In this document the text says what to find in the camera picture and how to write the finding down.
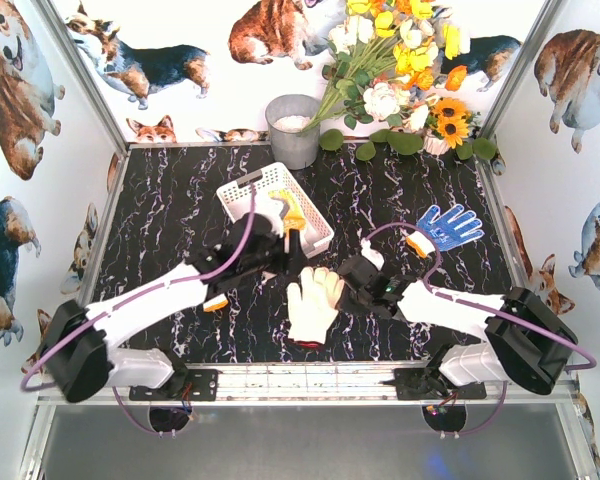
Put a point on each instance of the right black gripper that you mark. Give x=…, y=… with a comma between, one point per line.
x=350, y=282

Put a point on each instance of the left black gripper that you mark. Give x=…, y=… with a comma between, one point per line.
x=290, y=248

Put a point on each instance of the yellow coated work glove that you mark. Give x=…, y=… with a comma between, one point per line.
x=292, y=214

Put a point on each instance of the cream glove red cuff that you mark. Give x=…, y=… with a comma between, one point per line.
x=308, y=323

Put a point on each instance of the white plastic storage basket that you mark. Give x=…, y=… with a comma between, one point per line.
x=235, y=197

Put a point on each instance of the cream knit glove pair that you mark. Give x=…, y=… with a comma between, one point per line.
x=321, y=287

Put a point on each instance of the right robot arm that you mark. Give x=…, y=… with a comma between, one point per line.
x=519, y=338

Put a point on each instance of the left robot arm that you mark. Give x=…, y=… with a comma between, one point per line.
x=84, y=350

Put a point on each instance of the white glove blue finger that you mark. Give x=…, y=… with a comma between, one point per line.
x=215, y=303

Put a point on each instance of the blue dotted work glove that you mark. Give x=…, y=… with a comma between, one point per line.
x=445, y=230

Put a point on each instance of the grey metal bucket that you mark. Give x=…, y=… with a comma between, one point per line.
x=294, y=140

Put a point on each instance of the small sunflower pot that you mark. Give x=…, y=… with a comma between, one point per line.
x=450, y=125

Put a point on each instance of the artificial flower bouquet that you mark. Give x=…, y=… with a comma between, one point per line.
x=386, y=56

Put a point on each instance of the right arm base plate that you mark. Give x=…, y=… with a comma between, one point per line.
x=423, y=384

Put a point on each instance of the aluminium front rail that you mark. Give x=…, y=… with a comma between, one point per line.
x=294, y=383

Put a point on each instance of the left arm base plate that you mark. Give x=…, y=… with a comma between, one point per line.
x=192, y=384

